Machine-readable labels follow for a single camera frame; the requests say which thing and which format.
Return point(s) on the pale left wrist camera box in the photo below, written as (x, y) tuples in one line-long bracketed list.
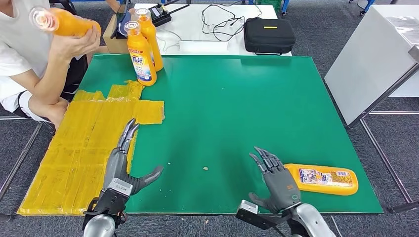
[(119, 187)]

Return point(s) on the white side table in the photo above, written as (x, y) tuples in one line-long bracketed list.
[(366, 63)]

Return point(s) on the person's hand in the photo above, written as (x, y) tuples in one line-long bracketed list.
[(75, 45)]

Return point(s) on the grey metal table leg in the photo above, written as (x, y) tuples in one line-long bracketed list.
[(22, 156), (384, 160)]

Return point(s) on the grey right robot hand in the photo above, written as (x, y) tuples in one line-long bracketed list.
[(281, 189)]

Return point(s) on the clear sheet of paper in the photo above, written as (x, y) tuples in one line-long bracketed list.
[(406, 27)]

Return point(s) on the yellow taped cardboard mat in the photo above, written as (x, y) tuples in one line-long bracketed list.
[(82, 147)]

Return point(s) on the blue metal rack frame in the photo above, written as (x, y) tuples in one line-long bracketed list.
[(285, 6)]

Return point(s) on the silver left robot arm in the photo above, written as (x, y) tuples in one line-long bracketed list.
[(98, 229)]

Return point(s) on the black office chair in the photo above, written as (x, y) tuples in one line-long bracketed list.
[(65, 5)]

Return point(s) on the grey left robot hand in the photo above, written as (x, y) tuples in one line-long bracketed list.
[(116, 163)]

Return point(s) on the black radio with antennas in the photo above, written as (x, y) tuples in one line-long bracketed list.
[(158, 13)]

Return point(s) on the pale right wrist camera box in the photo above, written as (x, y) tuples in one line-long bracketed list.
[(250, 212)]

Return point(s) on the orange detergent bottle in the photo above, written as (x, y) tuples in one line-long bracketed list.
[(152, 36), (140, 45), (327, 189), (72, 26)]

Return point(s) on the person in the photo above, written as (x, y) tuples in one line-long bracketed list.
[(23, 55)]

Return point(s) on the tablet in blue case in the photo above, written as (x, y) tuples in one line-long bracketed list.
[(121, 27)]

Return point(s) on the white power strip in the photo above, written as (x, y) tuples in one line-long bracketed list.
[(203, 47)]

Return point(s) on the green plastic crate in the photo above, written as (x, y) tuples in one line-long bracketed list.
[(268, 4)]

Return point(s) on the black carrying case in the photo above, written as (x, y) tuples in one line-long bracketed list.
[(269, 36)]

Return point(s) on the brown cardboard box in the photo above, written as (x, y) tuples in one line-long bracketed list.
[(113, 42)]

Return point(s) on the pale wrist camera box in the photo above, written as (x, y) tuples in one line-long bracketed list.
[(119, 187), (250, 212)]

